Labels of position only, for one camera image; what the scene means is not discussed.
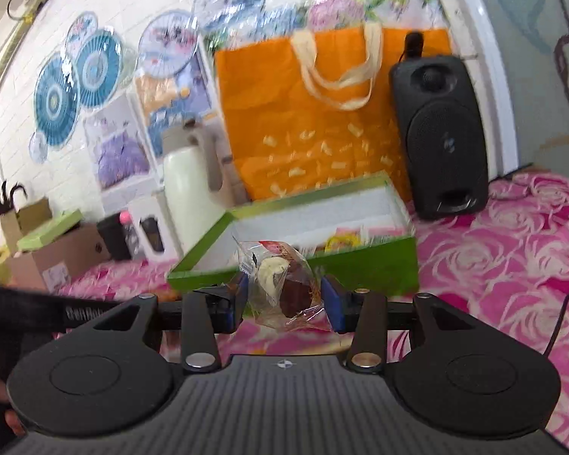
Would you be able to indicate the cream thermos jug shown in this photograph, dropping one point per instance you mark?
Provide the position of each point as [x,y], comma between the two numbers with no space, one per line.
[189,189]

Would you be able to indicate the pink rose tablecloth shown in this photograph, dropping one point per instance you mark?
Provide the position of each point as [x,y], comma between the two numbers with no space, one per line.
[502,256]

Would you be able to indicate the blue bedding poster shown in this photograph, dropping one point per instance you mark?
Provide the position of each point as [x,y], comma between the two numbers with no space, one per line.
[170,104]

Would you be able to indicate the clear chocolate pastry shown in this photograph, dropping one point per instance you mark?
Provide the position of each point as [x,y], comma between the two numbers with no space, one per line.
[294,294]

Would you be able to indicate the brown cardboard box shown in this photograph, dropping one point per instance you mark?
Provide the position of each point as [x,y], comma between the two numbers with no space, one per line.
[71,256]

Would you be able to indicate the black tumbler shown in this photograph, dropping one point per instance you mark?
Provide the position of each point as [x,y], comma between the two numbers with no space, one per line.
[110,239]

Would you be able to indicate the small cardboard box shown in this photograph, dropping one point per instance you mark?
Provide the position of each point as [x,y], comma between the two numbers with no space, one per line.
[31,215]

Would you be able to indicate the orange tote bag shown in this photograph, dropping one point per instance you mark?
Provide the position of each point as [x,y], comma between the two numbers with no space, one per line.
[275,118]

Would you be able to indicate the yellow snack packet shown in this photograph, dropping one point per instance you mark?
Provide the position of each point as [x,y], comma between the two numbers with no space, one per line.
[344,241]

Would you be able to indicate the black feathery decoration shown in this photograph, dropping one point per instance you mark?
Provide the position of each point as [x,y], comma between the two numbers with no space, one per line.
[9,194]

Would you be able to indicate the clear bottle with pink cap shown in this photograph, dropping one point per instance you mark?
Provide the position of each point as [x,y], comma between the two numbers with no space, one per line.
[127,220]

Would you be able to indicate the black speaker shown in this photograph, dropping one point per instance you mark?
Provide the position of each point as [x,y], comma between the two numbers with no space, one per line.
[445,151]

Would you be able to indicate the white floral paper fan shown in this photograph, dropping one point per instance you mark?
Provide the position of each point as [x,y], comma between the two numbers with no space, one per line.
[168,42]

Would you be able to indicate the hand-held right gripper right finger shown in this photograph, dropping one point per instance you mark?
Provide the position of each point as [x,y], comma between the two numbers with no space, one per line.
[329,298]

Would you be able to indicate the mountain print paper fan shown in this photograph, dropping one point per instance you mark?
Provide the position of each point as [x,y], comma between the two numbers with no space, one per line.
[232,0]

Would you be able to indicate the purple bedding poster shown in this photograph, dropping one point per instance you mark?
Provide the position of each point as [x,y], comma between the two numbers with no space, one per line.
[121,151]

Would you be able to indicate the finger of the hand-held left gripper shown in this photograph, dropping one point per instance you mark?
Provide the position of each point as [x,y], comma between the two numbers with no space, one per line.
[38,310]

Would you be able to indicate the small floral paper fan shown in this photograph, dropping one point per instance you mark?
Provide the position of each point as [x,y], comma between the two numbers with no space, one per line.
[81,31]

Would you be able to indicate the tiny pale paper fan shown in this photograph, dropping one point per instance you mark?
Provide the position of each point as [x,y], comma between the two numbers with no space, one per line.
[39,147]

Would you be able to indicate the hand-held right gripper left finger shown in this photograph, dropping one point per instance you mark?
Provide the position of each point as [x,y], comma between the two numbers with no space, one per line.
[242,294]

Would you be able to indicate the hydrangea flower poster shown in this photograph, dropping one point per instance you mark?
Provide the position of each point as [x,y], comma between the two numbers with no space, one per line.
[332,9]

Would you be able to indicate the green cardboard box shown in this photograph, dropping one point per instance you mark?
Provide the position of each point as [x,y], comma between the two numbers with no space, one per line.
[374,265]

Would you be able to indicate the large blue paper fan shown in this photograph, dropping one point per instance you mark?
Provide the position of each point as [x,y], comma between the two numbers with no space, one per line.
[56,99]

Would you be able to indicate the green box lid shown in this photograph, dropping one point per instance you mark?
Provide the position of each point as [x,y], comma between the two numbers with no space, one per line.
[47,232]

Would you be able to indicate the white carton with cup print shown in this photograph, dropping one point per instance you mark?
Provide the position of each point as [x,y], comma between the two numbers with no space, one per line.
[147,206]

